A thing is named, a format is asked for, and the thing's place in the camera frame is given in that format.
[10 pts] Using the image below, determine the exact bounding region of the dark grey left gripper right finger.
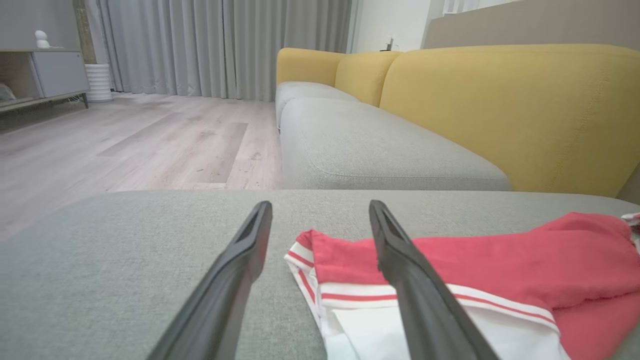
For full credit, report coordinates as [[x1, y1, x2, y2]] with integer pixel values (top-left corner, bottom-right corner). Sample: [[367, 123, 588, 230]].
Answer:
[[368, 199, 501, 360]]

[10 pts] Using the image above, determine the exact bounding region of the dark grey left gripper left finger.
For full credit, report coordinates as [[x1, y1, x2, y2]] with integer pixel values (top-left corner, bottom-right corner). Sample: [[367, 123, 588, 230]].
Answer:
[[147, 200, 274, 360]]

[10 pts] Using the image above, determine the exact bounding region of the red number 23 jersey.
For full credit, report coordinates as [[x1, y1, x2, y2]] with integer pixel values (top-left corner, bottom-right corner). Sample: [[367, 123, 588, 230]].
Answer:
[[283, 210, 640, 360]]

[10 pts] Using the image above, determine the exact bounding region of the large yellow sofa back cushion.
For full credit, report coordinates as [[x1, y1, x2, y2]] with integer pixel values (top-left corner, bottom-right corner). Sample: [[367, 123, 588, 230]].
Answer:
[[379, 43, 640, 199]]

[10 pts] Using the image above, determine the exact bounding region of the small yellow sofa back cushion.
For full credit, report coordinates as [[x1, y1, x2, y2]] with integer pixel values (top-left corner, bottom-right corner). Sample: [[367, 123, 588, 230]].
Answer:
[[334, 50, 403, 108], [276, 47, 347, 89]]

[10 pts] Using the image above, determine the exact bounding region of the white ribbed floor vase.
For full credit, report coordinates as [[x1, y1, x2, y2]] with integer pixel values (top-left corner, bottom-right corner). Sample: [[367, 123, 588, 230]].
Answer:
[[83, 63, 115, 104]]

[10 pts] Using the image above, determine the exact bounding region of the grey pleated curtain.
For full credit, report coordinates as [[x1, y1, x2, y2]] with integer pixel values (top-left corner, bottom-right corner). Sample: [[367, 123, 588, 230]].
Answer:
[[96, 0, 354, 102]]

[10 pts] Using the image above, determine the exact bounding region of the low cabinet with teal drawers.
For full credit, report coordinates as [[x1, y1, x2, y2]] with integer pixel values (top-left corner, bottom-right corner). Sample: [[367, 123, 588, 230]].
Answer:
[[0, 47, 91, 115]]

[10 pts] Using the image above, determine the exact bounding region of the beige partition panel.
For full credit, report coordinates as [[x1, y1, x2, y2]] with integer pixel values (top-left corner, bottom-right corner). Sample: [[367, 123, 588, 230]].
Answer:
[[423, 0, 640, 52]]

